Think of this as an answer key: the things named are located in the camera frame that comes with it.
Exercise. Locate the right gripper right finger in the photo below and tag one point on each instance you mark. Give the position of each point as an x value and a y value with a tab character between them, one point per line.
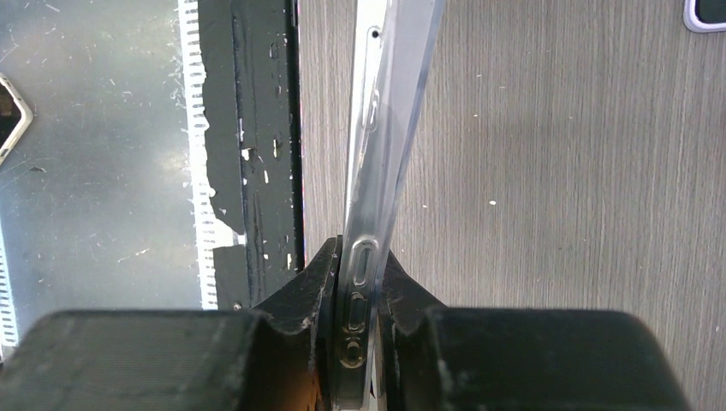
434	357

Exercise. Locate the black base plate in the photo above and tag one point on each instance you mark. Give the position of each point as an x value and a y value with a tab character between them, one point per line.
241	77

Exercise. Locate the phone in lilac case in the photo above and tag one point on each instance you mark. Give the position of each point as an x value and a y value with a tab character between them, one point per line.
704	16

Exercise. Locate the black phone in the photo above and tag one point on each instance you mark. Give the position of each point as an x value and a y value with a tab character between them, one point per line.
16	116

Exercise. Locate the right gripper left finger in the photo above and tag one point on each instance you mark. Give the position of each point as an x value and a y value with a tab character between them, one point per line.
271	357

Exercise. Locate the clear phone case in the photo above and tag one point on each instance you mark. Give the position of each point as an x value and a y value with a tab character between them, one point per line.
393	46

